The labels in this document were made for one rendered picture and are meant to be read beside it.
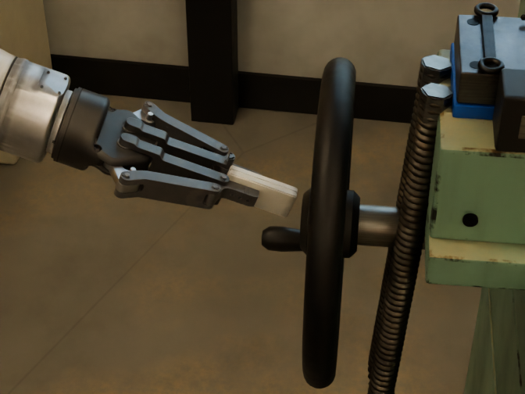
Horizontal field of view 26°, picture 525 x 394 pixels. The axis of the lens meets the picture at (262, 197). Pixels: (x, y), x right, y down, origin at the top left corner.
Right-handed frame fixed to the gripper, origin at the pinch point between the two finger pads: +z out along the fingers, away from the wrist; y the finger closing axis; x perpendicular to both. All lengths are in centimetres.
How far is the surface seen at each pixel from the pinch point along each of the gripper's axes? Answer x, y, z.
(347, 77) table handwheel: -20.9, -8.0, 1.0
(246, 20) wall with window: 56, 121, 4
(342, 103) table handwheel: -21.0, -11.9, 0.8
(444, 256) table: -16.2, -19.8, 11.8
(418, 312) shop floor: 64, 60, 47
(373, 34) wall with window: 48, 120, 29
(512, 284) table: -16.0, -20.0, 17.8
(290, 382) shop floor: 71, 41, 27
